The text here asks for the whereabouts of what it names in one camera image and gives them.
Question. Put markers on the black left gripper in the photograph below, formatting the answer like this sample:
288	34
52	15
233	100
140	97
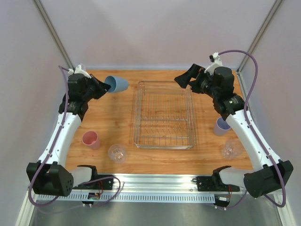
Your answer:
103	88

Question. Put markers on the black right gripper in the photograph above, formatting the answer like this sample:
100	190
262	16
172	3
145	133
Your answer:
194	77

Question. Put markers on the blue plastic cup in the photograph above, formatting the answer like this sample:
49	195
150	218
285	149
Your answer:
117	84

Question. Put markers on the pink plastic cup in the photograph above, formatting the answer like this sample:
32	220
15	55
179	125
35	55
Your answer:
91	140

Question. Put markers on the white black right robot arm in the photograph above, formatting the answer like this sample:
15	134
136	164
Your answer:
231	109

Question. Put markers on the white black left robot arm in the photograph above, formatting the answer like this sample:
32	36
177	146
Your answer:
53	159

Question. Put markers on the lavender plastic cup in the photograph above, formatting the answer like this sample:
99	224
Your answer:
221	127

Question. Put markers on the clear glass cup left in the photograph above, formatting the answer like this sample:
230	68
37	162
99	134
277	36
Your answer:
117	153

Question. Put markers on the clear glass cup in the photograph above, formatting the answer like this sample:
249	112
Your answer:
232	149
117	153

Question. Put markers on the clear glass cup right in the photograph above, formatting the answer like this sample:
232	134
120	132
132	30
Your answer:
232	149

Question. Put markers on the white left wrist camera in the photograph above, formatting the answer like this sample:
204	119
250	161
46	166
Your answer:
79	69

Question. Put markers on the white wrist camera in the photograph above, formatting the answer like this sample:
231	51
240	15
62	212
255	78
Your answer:
215	62
79	69

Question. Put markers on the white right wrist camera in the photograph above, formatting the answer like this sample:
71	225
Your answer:
215	62

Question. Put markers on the metal wire dish rack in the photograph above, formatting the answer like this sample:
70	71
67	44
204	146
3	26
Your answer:
164	116

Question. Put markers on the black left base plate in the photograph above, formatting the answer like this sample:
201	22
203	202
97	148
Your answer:
104	182

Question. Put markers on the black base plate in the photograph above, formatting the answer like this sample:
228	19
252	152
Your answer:
104	182
207	184

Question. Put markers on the aluminium front rail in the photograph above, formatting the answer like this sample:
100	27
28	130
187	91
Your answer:
150	181

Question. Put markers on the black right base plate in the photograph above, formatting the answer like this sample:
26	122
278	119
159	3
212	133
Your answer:
207	184

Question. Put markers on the aluminium frame post left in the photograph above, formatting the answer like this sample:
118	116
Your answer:
53	33

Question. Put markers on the aluminium frame post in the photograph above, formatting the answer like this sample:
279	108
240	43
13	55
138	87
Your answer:
53	33
267	21

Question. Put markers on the slotted white cable duct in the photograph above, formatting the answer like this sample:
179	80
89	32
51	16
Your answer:
140	197

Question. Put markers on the aluminium frame post right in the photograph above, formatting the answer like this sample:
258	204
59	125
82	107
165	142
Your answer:
267	21

